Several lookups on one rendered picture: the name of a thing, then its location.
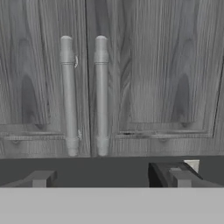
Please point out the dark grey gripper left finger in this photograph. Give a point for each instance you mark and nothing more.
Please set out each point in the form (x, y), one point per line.
(39, 178)

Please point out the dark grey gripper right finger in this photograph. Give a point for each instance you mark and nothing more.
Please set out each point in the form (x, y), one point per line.
(184, 180)

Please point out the grey wood cabinet door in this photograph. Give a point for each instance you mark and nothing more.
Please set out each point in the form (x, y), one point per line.
(157, 73)
(32, 73)

